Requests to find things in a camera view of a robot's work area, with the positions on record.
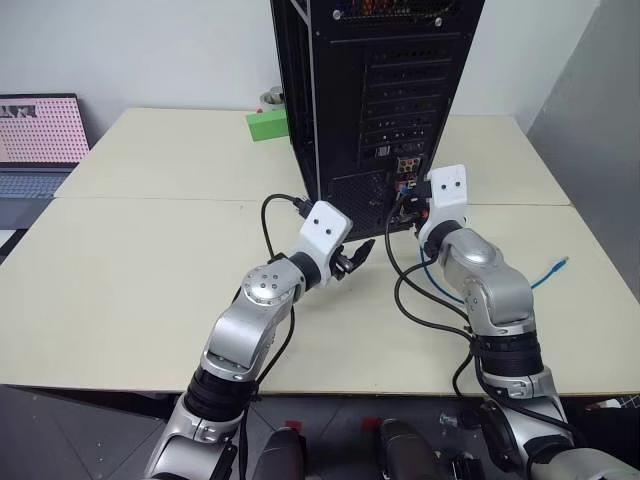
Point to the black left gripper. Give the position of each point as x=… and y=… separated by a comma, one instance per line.
x=341, y=264

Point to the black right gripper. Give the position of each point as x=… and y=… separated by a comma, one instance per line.
x=419, y=209

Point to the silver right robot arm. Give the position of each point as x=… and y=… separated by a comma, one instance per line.
x=500, y=295

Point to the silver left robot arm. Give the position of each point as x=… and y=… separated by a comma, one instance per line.
x=240, y=335

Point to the black computer tower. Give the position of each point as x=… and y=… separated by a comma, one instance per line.
x=350, y=100

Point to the green rectangular box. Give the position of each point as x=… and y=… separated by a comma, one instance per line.
x=267, y=126

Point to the white and grey cup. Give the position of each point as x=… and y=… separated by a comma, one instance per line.
x=272, y=99

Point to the dark rounded shape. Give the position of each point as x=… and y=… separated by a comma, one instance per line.
x=280, y=455
x=407, y=452

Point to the grey partition panel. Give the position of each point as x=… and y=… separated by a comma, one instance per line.
x=590, y=125

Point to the grey laptop with pink screen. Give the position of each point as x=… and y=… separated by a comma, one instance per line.
x=37, y=130

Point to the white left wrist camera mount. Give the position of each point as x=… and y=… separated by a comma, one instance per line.
x=322, y=227

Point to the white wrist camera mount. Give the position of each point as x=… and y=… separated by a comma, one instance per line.
x=322, y=227
x=448, y=192

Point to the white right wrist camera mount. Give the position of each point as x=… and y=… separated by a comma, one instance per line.
x=448, y=192

